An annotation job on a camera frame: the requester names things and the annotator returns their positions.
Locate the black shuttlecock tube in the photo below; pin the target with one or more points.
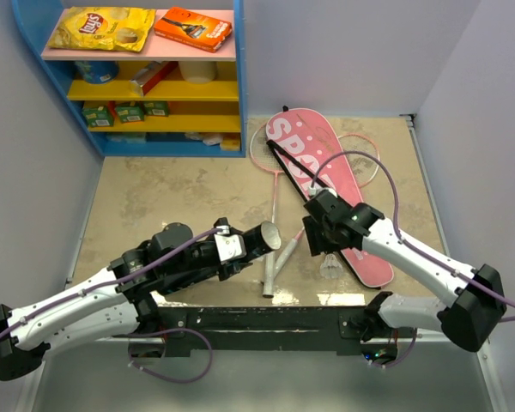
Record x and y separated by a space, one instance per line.
259 241

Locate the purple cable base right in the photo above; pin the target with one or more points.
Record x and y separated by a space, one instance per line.
390 356

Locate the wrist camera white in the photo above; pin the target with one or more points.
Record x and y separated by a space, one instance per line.
314 190
229 243

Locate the pink racket cover bag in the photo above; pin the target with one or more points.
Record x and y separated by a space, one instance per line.
305 139

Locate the yellow Lays chips bag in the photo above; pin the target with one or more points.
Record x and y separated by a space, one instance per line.
113 29

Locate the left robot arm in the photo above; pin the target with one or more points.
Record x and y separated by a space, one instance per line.
119 299

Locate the purple cable base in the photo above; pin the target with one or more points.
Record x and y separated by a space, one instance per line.
163 335
390 356

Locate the green carton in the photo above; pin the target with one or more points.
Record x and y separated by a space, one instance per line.
98 116
129 112
156 108

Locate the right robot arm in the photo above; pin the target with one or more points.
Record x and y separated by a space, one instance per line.
466 302

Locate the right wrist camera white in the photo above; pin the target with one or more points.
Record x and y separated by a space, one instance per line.
314 190

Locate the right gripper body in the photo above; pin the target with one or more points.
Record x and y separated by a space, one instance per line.
320 239

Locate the red foil snack box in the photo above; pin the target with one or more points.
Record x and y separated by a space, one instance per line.
150 75

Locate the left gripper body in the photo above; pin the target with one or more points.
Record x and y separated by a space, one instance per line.
201 257

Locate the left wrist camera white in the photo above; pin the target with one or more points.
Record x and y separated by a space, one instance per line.
229 243

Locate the blue snack canister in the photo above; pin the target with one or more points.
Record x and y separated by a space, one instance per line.
97 72

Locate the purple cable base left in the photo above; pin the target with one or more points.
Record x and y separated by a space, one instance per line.
163 335

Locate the crumpled white wrapper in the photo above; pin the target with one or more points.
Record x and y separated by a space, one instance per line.
207 138

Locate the orange razor box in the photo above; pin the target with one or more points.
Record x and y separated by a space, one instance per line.
194 29

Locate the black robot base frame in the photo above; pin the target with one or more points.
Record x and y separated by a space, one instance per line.
338 329

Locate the yellow sponge bottom shelf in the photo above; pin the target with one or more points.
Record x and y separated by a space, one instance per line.
230 142

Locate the pink badminton racket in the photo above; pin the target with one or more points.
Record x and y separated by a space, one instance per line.
264 157

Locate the green carton right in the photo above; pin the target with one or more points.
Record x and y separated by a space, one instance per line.
156 108

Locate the green carton middle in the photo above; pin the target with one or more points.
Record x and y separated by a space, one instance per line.
129 112

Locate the cream paper cup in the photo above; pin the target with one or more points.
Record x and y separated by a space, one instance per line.
198 72

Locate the green carton left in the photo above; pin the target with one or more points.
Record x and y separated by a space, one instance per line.
98 116

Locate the blue shelf unit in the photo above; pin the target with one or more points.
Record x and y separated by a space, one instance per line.
217 106

